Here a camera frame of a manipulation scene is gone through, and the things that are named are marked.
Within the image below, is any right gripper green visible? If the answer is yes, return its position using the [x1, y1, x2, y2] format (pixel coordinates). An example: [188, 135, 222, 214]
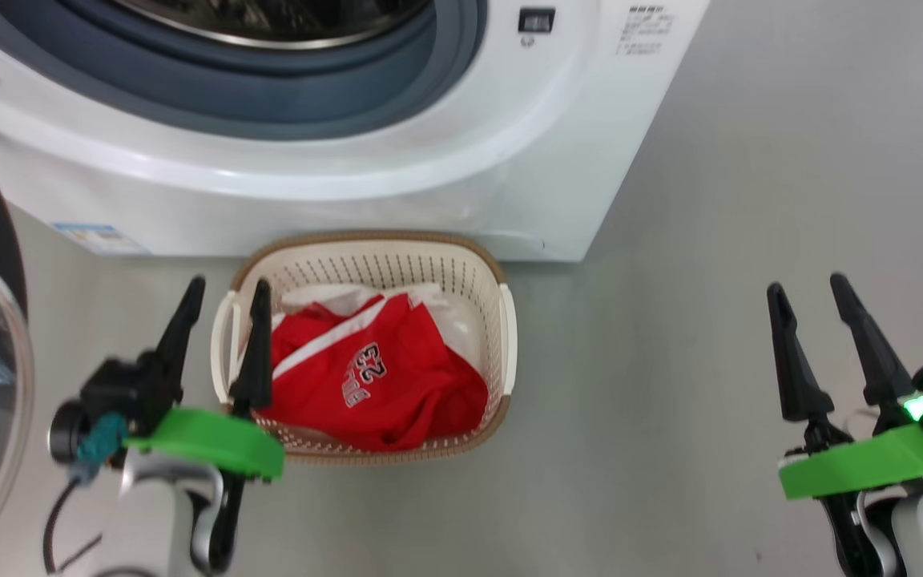
[766, 273, 923, 502]

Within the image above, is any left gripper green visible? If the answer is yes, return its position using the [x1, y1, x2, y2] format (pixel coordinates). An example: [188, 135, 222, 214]
[123, 276, 286, 482]

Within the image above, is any red basketball jersey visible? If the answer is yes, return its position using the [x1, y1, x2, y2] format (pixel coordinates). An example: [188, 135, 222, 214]
[257, 293, 489, 452]

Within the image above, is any white garment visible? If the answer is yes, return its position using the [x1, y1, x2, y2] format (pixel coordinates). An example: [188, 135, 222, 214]
[273, 282, 482, 377]

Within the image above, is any cream basket with brown rim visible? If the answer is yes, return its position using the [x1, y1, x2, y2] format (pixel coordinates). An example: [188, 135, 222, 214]
[210, 231, 518, 466]

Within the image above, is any white front-load washing machine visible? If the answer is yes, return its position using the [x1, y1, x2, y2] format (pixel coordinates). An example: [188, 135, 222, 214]
[0, 0, 711, 263]

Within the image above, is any grey rubber door gasket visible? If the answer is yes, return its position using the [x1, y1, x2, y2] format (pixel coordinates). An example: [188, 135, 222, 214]
[0, 0, 488, 142]

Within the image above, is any blue energy label sticker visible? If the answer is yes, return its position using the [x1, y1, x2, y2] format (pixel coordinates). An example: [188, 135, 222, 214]
[51, 222, 150, 256]

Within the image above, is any steel washer drum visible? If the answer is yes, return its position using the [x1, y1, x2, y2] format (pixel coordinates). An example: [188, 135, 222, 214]
[113, 0, 434, 50]

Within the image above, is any teal camera cable connector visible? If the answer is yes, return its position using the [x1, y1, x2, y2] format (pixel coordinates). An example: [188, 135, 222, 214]
[75, 413, 130, 482]

